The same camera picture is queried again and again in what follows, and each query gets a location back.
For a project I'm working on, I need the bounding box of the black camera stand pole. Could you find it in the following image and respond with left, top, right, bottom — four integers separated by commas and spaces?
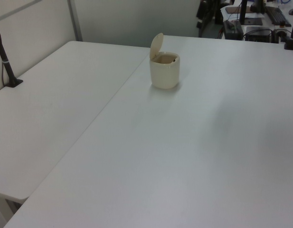
0, 20, 24, 88

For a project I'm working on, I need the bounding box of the black power supply box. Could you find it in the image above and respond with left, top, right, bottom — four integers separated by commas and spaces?
223, 20, 244, 40

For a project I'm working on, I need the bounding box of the black clamp stand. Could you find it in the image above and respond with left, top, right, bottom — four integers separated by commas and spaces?
283, 14, 293, 51

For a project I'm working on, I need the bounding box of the black electronics box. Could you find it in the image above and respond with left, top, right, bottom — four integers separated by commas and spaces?
244, 26, 273, 43

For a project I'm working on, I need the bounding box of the black keyboard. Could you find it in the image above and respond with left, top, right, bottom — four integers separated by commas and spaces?
265, 6, 292, 27

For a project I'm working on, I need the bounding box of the black monitor stand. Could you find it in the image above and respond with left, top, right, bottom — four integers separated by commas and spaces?
238, 0, 264, 26

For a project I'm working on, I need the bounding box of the cream mini trash bin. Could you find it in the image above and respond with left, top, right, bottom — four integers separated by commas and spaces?
149, 33, 180, 90

